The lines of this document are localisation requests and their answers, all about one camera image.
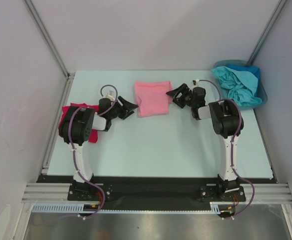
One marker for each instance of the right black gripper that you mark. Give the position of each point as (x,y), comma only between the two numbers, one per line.
(185,95)

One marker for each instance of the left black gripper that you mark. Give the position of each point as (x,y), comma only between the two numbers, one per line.
(127,106)

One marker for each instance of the pink t shirt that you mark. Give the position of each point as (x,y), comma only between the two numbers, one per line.
(152,99)

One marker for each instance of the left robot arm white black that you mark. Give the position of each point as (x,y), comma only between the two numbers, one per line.
(80,123)

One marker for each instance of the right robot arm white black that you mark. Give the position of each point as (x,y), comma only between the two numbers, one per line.
(227,123)

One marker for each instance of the red folded t shirt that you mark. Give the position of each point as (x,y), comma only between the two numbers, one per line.
(94,134)

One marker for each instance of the light blue t shirt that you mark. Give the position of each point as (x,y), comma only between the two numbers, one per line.
(242,96)

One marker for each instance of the dark blue t shirt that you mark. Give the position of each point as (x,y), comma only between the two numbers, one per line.
(249,80)

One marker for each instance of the teal plastic basket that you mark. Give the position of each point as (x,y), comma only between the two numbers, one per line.
(261,92)

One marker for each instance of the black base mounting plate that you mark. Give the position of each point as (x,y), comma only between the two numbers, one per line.
(154,193)

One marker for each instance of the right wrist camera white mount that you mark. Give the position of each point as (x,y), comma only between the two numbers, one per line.
(195,84)

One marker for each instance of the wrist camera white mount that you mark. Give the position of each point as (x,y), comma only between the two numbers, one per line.
(195,84)
(111,95)

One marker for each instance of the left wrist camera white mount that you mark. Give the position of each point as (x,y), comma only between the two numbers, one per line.
(111,95)

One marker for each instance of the left aluminium frame post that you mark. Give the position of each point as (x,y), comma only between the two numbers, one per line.
(34,14)

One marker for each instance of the aluminium frame post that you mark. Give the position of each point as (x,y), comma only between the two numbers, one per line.
(267,30)
(34,14)

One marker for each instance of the right aluminium frame post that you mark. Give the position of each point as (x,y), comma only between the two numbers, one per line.
(267,30)

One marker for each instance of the aluminium rail front right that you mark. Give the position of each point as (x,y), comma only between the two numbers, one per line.
(269,217)

